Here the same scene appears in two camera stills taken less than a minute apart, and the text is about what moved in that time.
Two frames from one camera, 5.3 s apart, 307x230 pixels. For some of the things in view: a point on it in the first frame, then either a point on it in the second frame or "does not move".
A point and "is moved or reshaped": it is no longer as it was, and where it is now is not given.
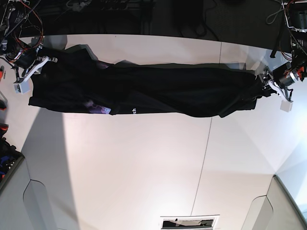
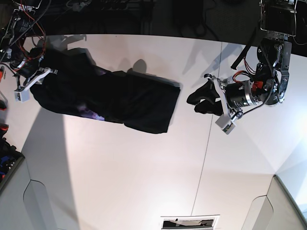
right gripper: [267, 75] → [209, 90]
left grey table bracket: [37, 202] does not move
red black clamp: [3, 102] does not move
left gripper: [36, 68] → [43, 72]
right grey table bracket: [260, 215] does not move
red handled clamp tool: [2, 69] does not move
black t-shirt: [68, 77] is moved or reshaped
